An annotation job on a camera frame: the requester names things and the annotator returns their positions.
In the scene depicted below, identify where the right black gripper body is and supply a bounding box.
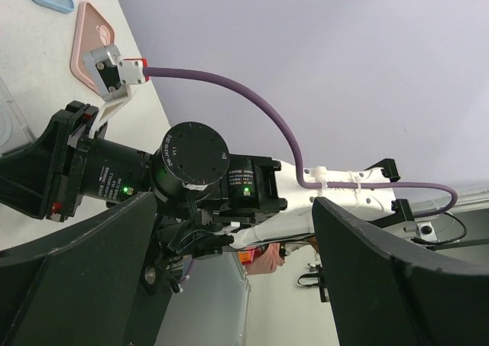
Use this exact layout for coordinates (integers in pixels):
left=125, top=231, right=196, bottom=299
left=49, top=102, right=287, bottom=224

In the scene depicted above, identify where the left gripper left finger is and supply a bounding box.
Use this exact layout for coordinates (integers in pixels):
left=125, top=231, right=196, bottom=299
left=1, top=192, right=157, bottom=345

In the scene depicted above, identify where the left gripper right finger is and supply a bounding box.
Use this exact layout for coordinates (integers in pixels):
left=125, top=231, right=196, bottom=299
left=312, top=197, right=488, bottom=345

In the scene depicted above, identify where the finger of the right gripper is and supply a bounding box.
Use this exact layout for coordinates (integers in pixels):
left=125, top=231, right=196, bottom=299
left=1, top=128, right=57, bottom=218

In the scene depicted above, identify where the dark teal phone case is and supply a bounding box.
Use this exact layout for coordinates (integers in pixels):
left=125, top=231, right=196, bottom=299
left=0, top=79, right=36, bottom=157

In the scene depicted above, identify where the pink phone case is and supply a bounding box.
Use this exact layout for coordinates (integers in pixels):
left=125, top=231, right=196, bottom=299
left=70, top=2, right=115, bottom=94

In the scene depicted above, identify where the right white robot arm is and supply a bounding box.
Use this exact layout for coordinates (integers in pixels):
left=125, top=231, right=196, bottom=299
left=1, top=101, right=413, bottom=248

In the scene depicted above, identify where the person in pink clothing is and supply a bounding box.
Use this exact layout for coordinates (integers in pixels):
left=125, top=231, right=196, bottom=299
left=248, top=243, right=286, bottom=275

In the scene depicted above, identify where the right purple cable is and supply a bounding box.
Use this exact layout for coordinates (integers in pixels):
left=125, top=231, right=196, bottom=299
left=144, top=66, right=459, bottom=213

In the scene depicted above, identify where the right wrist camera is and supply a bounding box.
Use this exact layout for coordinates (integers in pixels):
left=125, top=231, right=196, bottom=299
left=83, top=44, right=149, bottom=137

